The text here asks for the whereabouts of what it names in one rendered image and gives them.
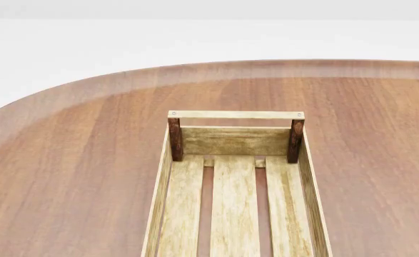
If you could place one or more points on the light wooden slatted crate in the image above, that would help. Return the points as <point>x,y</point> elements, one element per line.
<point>233,203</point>

